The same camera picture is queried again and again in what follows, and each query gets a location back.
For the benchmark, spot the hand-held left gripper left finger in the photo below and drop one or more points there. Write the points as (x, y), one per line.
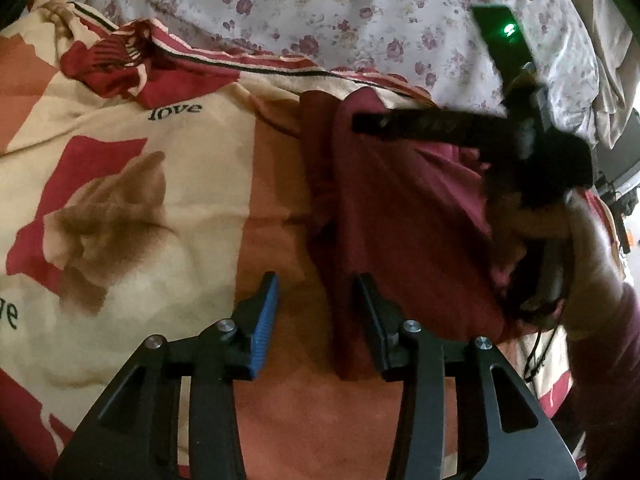
(264, 325)

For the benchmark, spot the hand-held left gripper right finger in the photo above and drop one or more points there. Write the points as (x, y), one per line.
(372, 320)

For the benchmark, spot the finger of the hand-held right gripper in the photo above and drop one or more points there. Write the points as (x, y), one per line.
(420, 127)

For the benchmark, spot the maroon shirt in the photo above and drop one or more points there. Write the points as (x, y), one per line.
(400, 240)

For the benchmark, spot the person's right forearm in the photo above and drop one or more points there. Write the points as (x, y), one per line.
(610, 350)

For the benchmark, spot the person's right hand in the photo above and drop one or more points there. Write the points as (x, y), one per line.
(590, 255)

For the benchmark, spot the dark furniture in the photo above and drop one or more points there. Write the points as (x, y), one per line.
(620, 180)

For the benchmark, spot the white floral quilt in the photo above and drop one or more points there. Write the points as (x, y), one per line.
(350, 15)

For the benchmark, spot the grey cloth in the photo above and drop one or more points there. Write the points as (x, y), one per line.
(602, 35)

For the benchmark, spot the red cream rose printed blanket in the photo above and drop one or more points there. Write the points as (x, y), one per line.
(140, 220)

